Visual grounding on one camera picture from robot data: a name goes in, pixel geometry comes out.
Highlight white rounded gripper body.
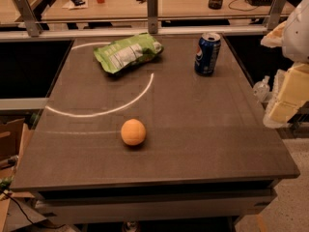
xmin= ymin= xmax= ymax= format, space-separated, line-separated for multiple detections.
xmin=282 ymin=0 xmax=309 ymax=63

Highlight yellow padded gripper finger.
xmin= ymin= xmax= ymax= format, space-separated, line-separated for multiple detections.
xmin=261 ymin=21 xmax=286 ymax=48
xmin=263 ymin=63 xmax=309 ymax=129

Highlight orange fruit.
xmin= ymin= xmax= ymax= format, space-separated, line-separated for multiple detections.
xmin=121 ymin=119 xmax=146 ymax=146

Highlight green rice chip bag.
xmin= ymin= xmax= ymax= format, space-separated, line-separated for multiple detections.
xmin=94 ymin=33 xmax=163 ymax=74

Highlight clear plastic bottle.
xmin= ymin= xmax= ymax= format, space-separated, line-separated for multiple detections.
xmin=253 ymin=75 xmax=269 ymax=102

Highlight blue pepsi can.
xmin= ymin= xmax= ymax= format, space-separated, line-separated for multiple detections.
xmin=194 ymin=32 xmax=221 ymax=76

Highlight black mesh pen cup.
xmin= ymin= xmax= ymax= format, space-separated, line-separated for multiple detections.
xmin=209 ymin=0 xmax=224 ymax=10

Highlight brown cardboard box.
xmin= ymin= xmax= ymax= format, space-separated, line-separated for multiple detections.
xmin=0 ymin=119 xmax=33 ymax=169

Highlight black cable on floor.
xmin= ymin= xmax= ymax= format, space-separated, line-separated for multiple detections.
xmin=0 ymin=190 xmax=66 ymax=230

